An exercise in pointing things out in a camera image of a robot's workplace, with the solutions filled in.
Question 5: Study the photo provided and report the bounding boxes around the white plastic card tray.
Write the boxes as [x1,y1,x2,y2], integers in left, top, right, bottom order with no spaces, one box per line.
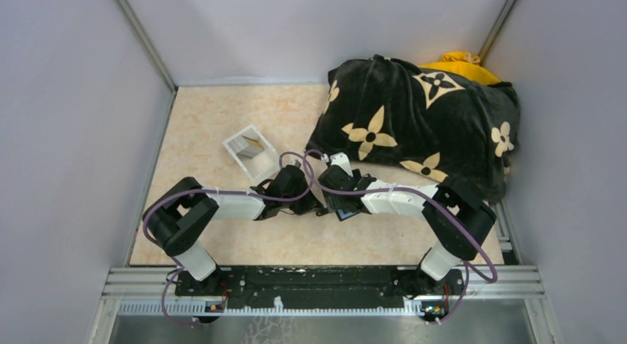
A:
[223,124,280,185]

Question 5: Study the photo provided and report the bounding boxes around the black leather card holder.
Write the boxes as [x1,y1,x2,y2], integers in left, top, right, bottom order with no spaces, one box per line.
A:
[335,209,359,222]

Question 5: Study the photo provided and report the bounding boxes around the black floral plush blanket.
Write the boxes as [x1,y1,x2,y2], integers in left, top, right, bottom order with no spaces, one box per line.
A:
[306,55,521,203]

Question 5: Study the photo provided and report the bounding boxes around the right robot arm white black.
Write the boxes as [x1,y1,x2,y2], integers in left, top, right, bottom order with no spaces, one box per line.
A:
[317,165,496,294]

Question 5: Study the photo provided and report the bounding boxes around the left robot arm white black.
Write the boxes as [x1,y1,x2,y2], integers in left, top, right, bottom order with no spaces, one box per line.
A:
[142,164,324,295]

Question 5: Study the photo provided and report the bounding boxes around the grey cards in tray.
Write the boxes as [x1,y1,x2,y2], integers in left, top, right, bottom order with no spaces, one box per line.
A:
[229,135,265,158]

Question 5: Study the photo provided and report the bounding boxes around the yellow cloth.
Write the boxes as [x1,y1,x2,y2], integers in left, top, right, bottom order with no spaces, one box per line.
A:
[419,51,501,85]

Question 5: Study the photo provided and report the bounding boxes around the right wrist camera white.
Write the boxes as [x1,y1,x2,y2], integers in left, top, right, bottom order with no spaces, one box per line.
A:
[330,152,353,177]

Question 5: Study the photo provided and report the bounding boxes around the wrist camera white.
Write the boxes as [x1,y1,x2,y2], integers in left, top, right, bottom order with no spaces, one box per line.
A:
[286,159,302,169]
[330,152,353,177]

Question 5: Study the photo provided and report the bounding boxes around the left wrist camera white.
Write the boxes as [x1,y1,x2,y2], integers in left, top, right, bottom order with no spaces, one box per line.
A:
[286,159,302,169]

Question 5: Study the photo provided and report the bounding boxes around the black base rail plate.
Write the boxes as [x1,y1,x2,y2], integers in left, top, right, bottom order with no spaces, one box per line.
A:
[174,266,464,309]

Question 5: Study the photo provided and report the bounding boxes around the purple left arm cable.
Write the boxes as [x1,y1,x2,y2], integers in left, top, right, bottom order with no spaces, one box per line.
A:
[142,150,314,328]

